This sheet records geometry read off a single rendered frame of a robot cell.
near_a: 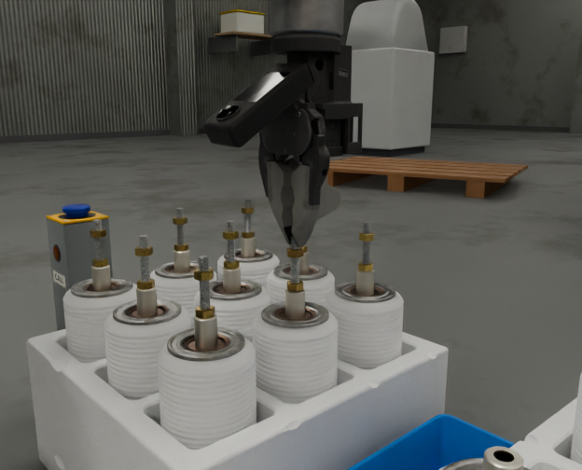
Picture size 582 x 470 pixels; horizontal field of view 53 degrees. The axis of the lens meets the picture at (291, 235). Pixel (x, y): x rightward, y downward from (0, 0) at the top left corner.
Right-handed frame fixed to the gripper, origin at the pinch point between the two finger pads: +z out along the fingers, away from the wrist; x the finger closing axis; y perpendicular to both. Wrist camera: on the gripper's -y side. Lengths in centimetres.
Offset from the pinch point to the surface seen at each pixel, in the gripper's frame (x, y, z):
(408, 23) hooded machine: 277, 401, -80
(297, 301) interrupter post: -0.9, 0.0, 7.3
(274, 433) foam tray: -7.4, -9.0, 16.5
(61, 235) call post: 38.7, -9.7, 5.1
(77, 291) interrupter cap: 24.0, -13.8, 9.0
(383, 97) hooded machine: 279, 372, -17
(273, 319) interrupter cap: 0.3, -2.3, 9.1
